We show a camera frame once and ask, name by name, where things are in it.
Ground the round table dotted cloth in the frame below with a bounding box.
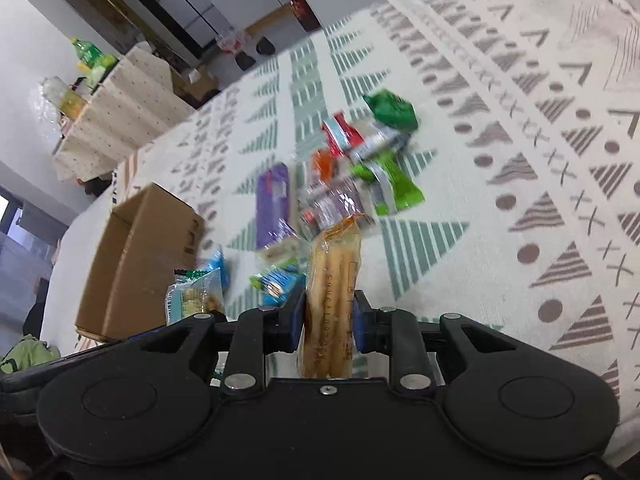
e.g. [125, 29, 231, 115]
[53, 42, 194, 181]

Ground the dark red floor bottle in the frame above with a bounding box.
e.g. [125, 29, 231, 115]
[290, 0, 321, 32]

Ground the clear yellow drink bottle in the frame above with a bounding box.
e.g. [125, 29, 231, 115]
[42, 77, 87, 122]

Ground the dark green snack packet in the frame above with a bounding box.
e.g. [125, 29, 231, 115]
[362, 89, 419, 132]

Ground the purple cake bar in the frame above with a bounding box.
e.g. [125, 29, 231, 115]
[255, 162, 297, 257]

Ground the water bottle pack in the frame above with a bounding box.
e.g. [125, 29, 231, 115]
[216, 29, 250, 55]

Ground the green soda bottle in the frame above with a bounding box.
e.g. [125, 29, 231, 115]
[70, 37, 103, 70]

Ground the orange snack packet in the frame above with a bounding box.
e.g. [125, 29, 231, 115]
[308, 148, 334, 185]

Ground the patterned bed blanket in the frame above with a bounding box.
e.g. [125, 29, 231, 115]
[42, 0, 639, 454]

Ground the teal biscuit packet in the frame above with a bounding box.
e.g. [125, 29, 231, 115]
[165, 269, 224, 325]

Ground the black slipper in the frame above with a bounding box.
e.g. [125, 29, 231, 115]
[255, 37, 276, 56]
[234, 51, 256, 72]

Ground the silver grey snack packet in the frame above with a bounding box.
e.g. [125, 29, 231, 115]
[348, 122, 411, 164]

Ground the orange bread packet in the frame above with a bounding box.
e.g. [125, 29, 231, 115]
[299, 216, 361, 379]

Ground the pale purple snack packet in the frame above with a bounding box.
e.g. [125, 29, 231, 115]
[298, 178, 373, 240]

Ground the small floor cardboard box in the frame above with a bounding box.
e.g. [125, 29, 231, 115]
[183, 65, 219, 102]

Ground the blue snack packet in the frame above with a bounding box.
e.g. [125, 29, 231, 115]
[201, 246, 230, 312]

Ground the black slipper left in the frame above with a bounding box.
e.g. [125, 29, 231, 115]
[234, 51, 256, 72]

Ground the black slipper right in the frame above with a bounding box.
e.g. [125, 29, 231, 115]
[255, 37, 276, 56]

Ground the blue green candy packet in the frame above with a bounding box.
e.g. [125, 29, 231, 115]
[250, 258, 306, 310]

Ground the brown cardboard box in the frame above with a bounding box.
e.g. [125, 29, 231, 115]
[75, 183, 204, 342]

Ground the light green snack packet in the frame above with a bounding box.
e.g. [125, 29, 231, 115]
[350, 151, 424, 216]

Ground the red white snack packet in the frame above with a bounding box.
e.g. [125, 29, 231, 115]
[321, 112, 364, 158]

